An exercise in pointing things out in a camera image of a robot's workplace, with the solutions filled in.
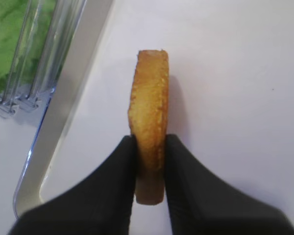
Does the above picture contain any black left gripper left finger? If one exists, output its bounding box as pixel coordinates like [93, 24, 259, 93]
[9, 136, 137, 235]

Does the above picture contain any green lettuce leaf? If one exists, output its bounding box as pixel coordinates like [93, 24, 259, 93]
[0, 0, 56, 93]

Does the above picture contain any clear lettuce cheese container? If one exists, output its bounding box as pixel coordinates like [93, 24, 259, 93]
[0, 0, 86, 118]

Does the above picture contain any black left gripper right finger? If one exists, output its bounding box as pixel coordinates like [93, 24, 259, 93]
[164, 135, 294, 235]

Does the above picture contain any white metal tray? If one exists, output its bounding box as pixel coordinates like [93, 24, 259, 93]
[13, 0, 113, 218]

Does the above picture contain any orange bun bottom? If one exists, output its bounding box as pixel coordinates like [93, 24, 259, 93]
[128, 50, 169, 206]

